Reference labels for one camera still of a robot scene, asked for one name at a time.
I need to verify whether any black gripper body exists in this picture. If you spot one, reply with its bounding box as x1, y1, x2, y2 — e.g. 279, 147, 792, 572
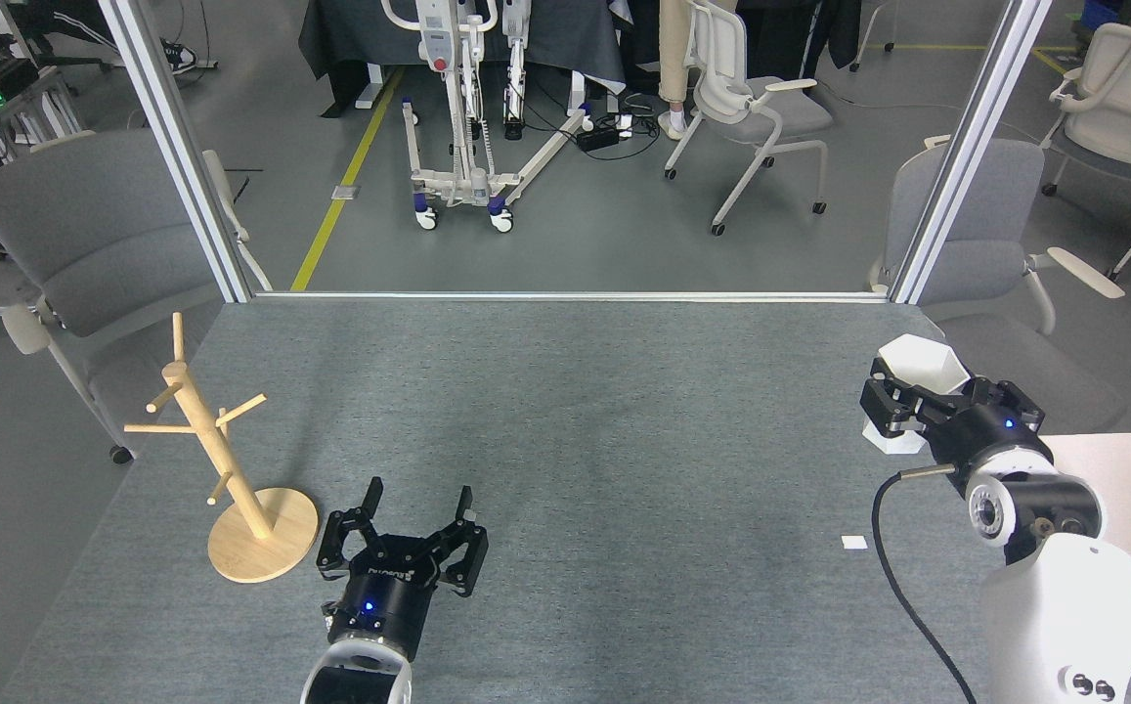
922, 401, 1055, 480
323, 552, 441, 661

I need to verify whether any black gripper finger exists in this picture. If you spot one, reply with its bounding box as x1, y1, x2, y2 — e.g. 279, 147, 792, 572
425, 485, 490, 597
966, 376, 1047, 431
317, 477, 385, 580
861, 357, 962, 438

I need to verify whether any white faceted cup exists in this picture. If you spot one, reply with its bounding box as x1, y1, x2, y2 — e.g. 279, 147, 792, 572
863, 334, 970, 456

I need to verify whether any wooden cup rack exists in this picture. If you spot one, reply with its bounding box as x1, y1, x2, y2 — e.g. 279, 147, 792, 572
124, 313, 320, 585

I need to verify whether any grey upholstered chair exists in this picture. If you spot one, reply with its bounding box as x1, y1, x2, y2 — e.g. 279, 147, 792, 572
866, 137, 1126, 436
0, 130, 273, 465

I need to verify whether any white office chair grey seat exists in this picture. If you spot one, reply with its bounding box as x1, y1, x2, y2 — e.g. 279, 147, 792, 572
664, 0, 835, 238
1039, 23, 1131, 283

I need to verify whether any white wheeled stand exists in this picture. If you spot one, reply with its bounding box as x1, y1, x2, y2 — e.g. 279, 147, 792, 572
381, 0, 597, 234

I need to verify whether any person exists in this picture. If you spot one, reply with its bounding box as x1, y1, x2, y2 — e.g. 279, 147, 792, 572
658, 0, 695, 139

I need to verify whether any table with black cloth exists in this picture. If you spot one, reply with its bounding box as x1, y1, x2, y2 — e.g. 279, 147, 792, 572
298, 0, 627, 109

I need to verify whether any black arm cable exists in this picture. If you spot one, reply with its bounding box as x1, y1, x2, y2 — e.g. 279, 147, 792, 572
871, 464, 977, 704

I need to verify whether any silver frame post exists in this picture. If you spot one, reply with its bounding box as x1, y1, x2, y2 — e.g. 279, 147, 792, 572
890, 0, 1055, 306
99, 0, 255, 304

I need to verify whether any silver table edge rail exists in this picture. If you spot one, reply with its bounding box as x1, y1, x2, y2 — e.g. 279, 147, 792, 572
252, 290, 891, 304

